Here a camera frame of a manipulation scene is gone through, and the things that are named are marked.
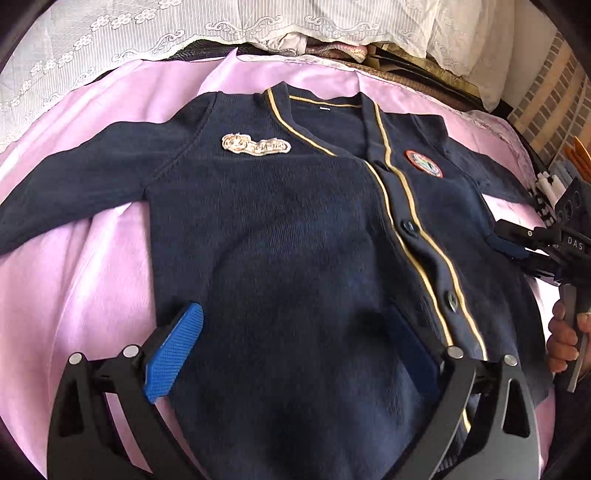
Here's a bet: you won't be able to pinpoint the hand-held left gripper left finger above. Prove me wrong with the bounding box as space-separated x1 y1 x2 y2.
48 302 205 480

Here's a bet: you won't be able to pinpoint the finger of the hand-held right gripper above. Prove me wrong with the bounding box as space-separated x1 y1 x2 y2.
486 220 548 260
521 257 561 282

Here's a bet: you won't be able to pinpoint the pink bed sheet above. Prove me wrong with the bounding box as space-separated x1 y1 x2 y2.
0 48 561 480

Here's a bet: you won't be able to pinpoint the brown cardboard sheets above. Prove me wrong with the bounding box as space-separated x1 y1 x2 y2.
368 41 446 75

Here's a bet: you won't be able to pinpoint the white lace cover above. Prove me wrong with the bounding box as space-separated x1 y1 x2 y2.
0 0 439 153

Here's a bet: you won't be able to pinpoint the navy knit cardigan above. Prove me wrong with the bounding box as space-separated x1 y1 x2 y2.
0 83 555 480

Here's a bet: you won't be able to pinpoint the brown woven mat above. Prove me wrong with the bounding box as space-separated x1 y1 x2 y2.
358 59 467 90

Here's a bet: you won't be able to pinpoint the black white striped cloth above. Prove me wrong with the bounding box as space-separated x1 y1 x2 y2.
530 168 568 228

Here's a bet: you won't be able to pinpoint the person's right hand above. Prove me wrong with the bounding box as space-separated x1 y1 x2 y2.
547 299 591 374

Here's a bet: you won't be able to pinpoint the white lace pillow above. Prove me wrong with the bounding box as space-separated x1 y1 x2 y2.
422 0 525 112

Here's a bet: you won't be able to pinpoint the pink floral fabric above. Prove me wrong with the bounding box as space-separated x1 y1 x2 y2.
304 39 370 63

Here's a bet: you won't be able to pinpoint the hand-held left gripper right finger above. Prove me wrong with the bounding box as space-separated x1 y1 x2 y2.
390 309 541 480

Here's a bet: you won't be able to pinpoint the orange wooden object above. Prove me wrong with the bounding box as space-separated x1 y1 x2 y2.
561 135 591 178

